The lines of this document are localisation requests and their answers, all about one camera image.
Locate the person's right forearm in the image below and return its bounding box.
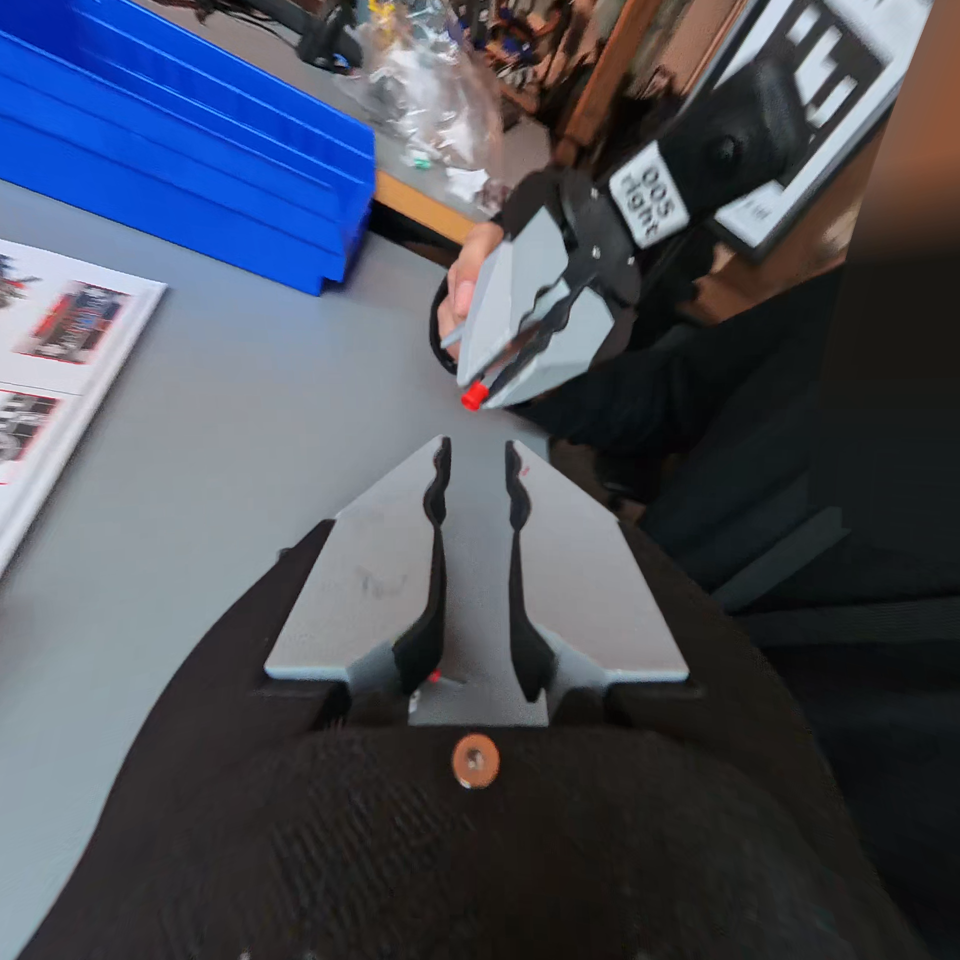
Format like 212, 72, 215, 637
491, 168, 849, 459

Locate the open lego instruction booklet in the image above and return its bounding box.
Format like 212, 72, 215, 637
0, 238, 168, 579

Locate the wooden furniture frame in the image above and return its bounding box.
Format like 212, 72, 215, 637
555, 0, 740, 162

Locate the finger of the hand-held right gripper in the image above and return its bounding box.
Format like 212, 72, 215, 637
456, 206, 573, 387
480, 285, 618, 411

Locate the person's right hand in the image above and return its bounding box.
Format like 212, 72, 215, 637
437, 221, 506, 350

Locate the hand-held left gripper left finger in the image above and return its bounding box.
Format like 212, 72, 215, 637
264, 435, 453, 695

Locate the clear plastic bag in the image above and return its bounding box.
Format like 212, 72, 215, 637
333, 0, 505, 172

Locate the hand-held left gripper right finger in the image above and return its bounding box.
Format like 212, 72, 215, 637
504, 438, 691, 705

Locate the black desk stand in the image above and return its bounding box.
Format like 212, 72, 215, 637
247, 0, 366, 74

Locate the blue plastic bin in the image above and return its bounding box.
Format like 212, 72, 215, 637
0, 0, 376, 297

